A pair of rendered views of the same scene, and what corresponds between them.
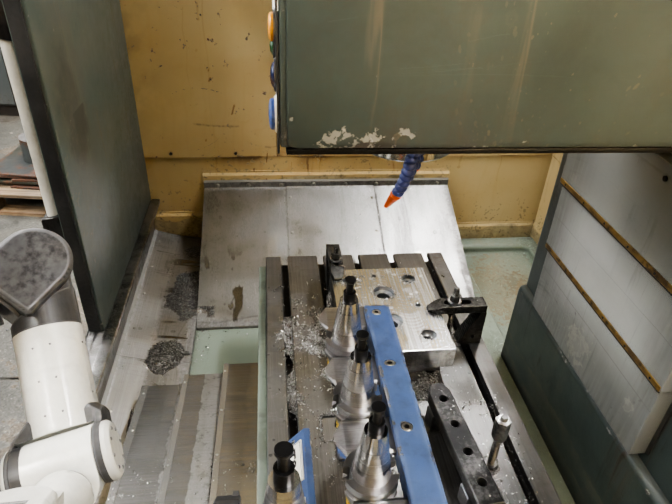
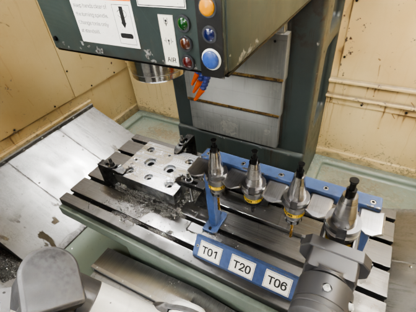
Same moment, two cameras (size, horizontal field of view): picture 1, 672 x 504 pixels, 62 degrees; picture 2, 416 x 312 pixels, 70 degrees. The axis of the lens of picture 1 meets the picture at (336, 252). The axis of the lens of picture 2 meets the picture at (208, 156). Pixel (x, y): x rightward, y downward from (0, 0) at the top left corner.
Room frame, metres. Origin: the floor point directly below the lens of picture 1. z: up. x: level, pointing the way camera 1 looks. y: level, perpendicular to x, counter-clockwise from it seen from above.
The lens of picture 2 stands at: (0.23, 0.44, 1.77)
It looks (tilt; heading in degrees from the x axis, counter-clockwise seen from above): 40 degrees down; 311
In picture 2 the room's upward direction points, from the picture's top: 6 degrees counter-clockwise
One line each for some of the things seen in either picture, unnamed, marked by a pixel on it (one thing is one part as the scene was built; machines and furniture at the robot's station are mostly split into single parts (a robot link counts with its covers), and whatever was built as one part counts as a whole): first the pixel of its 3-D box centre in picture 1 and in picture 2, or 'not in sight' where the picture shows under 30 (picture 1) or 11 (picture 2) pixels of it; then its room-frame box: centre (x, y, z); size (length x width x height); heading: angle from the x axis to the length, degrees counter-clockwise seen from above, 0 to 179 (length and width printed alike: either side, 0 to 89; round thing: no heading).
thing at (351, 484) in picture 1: (370, 477); (296, 199); (0.39, -0.05, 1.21); 0.06 x 0.06 x 0.03
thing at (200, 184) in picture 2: not in sight; (191, 187); (0.80, -0.10, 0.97); 0.13 x 0.03 x 0.15; 8
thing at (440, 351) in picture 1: (386, 314); (160, 169); (0.98, -0.12, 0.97); 0.29 x 0.23 x 0.05; 8
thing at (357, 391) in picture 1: (359, 375); (254, 172); (0.50, -0.04, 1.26); 0.04 x 0.04 x 0.07
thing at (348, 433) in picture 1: (363, 437); (273, 192); (0.44, -0.04, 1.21); 0.07 x 0.05 x 0.01; 98
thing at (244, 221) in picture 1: (337, 260); (82, 176); (1.51, -0.01, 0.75); 0.89 x 0.67 x 0.26; 98
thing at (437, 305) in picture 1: (455, 314); (184, 148); (0.98, -0.27, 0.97); 0.13 x 0.03 x 0.15; 98
